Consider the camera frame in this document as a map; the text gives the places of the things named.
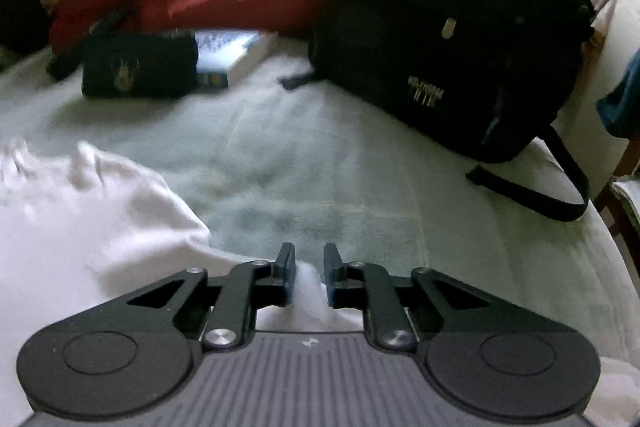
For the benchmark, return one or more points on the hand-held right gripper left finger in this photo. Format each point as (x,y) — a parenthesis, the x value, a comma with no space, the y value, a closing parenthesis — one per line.
(289,279)

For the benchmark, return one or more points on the wooden chair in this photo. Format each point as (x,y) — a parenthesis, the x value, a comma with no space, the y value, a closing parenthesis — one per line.
(627,162)

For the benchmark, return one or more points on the white printed sweatshirt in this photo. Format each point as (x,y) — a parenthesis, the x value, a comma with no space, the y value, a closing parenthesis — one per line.
(100,232)

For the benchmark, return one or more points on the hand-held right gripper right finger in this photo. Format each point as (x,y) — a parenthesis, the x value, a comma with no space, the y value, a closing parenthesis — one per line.
(327,279)

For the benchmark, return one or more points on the blue and white box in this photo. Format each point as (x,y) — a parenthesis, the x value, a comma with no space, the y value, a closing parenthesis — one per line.
(235,54)

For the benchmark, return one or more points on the stack of papers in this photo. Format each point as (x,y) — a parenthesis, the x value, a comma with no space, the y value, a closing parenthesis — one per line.
(627,197)

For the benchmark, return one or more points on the dark pouch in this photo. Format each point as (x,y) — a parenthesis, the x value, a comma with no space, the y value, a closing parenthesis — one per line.
(140,67)

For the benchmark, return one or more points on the black backpack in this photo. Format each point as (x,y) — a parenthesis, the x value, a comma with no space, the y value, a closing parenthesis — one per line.
(450,7)

